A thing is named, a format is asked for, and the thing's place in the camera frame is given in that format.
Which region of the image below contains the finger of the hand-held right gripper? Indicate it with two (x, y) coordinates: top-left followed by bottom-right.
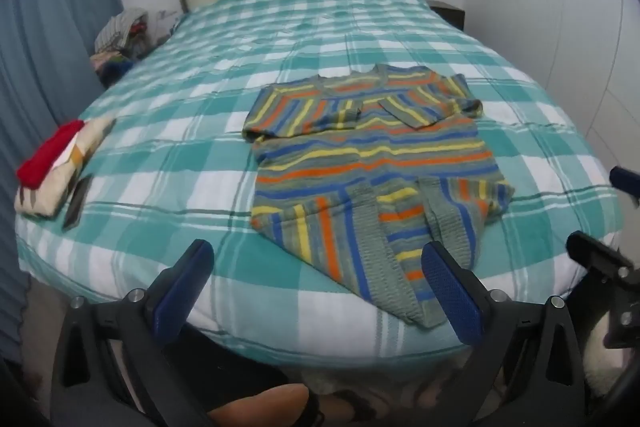
(609, 166), (640, 208)
(566, 231), (638, 350)

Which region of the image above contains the teal plaid bed blanket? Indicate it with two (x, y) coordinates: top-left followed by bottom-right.
(15, 0), (623, 358)

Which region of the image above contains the pile of clothes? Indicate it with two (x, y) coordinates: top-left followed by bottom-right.
(90, 7), (151, 88)

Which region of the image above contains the cream patterned folded cloth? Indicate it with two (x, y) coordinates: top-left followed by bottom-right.
(14, 116), (117, 220)

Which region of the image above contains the black phone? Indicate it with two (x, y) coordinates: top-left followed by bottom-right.
(62, 174), (94, 230)

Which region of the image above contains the white wardrobe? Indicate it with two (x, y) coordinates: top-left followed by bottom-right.
(462, 0), (640, 178)

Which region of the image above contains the white cloth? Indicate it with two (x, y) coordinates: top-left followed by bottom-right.
(584, 309), (628, 400)

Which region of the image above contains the red cloth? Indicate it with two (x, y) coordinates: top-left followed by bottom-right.
(16, 119), (85, 188)

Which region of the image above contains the blue curtain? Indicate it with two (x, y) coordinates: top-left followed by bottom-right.
(0, 0), (123, 308)

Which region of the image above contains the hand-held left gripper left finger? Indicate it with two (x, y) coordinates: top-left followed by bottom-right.
(50, 238), (216, 427)

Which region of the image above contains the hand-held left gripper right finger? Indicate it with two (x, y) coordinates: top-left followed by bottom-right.
(420, 241), (586, 427)

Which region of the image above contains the dark nightstand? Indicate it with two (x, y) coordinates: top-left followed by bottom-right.
(427, 0), (467, 30)

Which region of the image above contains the striped knit sweater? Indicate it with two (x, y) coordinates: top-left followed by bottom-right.
(242, 63), (516, 328)

